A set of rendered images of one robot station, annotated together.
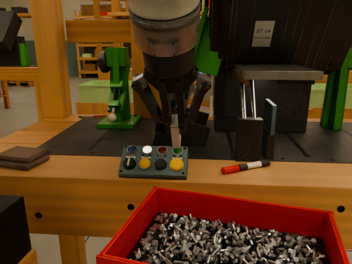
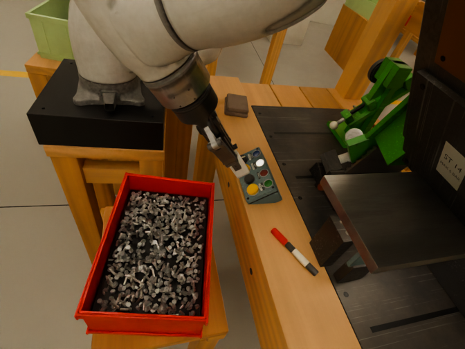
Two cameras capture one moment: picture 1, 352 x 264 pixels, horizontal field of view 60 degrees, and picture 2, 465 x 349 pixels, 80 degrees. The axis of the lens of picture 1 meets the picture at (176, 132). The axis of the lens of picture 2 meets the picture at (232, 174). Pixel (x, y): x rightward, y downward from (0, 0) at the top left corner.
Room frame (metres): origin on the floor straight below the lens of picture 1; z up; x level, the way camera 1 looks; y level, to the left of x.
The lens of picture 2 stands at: (0.35, -0.38, 1.42)
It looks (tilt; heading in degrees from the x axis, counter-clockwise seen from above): 45 degrees down; 61
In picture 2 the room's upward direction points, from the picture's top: 15 degrees clockwise
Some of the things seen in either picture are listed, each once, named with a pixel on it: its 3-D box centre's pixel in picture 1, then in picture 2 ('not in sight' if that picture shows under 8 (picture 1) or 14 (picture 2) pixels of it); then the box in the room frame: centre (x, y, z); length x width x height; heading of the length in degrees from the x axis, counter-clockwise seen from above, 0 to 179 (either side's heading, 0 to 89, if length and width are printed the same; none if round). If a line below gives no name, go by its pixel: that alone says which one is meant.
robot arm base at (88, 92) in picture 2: not in sight; (109, 84); (0.32, 0.40, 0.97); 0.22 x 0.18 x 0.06; 89
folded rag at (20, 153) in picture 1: (22, 157); (236, 104); (0.71, 0.38, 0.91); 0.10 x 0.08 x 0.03; 72
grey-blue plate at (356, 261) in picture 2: (268, 128); (368, 260); (0.77, -0.24, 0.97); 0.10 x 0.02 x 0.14; 175
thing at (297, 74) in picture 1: (264, 70); (439, 211); (0.83, -0.24, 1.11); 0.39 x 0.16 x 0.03; 175
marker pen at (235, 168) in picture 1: (246, 166); (293, 251); (0.67, -0.16, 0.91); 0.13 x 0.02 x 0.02; 113
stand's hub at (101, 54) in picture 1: (103, 62); (379, 70); (1.10, 0.25, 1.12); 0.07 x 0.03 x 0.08; 175
